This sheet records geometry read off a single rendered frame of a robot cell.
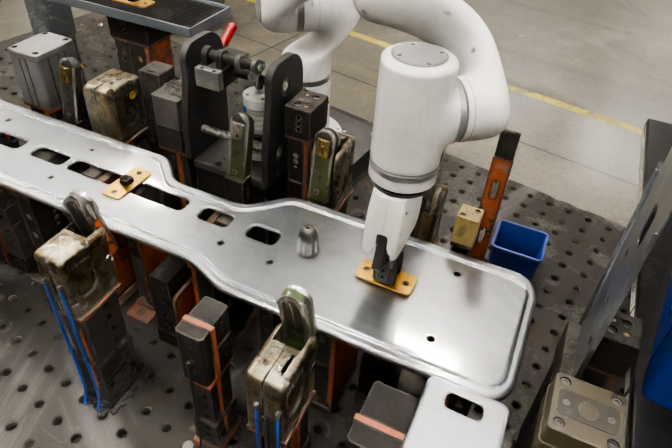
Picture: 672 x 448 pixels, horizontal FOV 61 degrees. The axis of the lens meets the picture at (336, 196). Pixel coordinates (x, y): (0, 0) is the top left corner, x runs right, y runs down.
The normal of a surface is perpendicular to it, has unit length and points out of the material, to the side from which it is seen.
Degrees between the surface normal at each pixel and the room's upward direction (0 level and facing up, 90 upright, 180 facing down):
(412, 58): 2
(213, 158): 0
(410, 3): 99
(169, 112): 90
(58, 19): 90
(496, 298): 0
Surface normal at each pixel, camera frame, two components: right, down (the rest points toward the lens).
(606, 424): 0.05, -0.78
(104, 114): -0.42, 0.55
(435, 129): 0.38, 0.58
